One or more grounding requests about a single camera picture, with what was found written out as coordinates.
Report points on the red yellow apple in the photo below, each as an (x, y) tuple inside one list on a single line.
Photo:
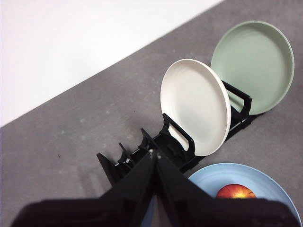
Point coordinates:
[(236, 191)]

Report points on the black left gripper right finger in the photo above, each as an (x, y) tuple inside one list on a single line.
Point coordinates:
[(213, 212)]

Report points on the black plastic plate rack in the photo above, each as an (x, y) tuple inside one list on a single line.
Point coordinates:
[(163, 142)]

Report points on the blue plate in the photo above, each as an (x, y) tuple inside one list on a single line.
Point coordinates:
[(236, 175)]

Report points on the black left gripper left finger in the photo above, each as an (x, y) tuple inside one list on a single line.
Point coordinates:
[(94, 212)]

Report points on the pale green plate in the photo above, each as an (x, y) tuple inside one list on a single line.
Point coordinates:
[(255, 66)]

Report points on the cream plate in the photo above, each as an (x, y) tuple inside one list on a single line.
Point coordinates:
[(196, 101)]

